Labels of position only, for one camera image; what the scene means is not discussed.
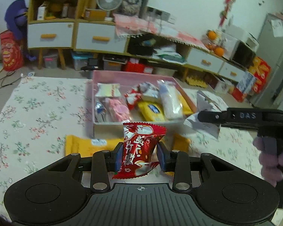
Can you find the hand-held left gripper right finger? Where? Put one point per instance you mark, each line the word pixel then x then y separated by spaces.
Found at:
pixel 161 158

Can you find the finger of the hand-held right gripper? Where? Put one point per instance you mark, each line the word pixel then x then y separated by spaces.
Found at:
pixel 212 116

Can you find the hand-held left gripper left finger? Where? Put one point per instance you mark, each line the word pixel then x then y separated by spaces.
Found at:
pixel 119 157

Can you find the red foil snack packet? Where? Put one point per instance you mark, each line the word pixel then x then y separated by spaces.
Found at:
pixel 136 141

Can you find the pink cardboard box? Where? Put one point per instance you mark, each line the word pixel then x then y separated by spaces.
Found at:
pixel 132 75

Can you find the person's right hand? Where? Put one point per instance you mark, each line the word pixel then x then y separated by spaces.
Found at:
pixel 268 169

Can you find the plain yellow snack packet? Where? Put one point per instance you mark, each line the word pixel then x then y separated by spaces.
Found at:
pixel 181 143
pixel 186 106

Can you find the large yellow snack packet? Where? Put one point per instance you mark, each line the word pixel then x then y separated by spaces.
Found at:
pixel 85 144

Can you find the yellow egg tray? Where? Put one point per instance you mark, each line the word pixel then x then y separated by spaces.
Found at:
pixel 195 82

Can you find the clear wafer packet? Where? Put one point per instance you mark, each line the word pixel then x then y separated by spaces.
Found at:
pixel 170 101

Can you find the pink snack packet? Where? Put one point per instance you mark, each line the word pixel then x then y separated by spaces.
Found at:
pixel 117 109

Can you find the yellow packet with blue label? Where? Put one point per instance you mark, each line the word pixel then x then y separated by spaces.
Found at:
pixel 153 111

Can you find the red orange carton boxes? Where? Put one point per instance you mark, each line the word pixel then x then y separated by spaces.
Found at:
pixel 261 70

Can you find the silver blue snack packet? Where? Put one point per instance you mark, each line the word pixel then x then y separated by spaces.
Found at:
pixel 99 110

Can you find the low wooden cabinet white drawers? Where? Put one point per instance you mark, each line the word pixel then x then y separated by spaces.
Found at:
pixel 202 62

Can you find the grey fridge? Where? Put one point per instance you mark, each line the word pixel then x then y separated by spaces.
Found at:
pixel 273 63

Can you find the orange fruit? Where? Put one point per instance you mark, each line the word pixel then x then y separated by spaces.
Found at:
pixel 212 34
pixel 218 51

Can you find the white black microwave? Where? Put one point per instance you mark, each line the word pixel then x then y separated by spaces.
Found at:
pixel 240 51

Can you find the red box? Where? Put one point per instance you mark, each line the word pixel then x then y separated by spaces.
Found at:
pixel 137 67

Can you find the floral tablecloth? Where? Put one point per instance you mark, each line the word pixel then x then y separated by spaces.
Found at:
pixel 37 113

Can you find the black bag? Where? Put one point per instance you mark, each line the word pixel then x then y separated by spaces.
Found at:
pixel 140 47

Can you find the clear storage bin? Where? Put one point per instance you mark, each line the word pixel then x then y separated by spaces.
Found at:
pixel 50 61
pixel 81 61

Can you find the pink patterned cloth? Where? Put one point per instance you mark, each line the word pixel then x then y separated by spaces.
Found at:
pixel 132 26

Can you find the framed animal picture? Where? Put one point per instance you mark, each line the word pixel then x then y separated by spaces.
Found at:
pixel 132 2

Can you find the wooden shelf cabinet white drawers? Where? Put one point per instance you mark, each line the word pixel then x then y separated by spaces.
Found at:
pixel 49 30

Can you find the brown cardboard box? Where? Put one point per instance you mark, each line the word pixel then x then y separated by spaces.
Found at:
pixel 95 14

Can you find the red printed bag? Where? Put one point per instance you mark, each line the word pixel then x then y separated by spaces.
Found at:
pixel 9 51

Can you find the white desk fan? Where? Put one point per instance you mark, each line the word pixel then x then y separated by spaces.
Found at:
pixel 109 0

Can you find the purple plush toy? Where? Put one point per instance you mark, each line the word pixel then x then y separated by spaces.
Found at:
pixel 14 14

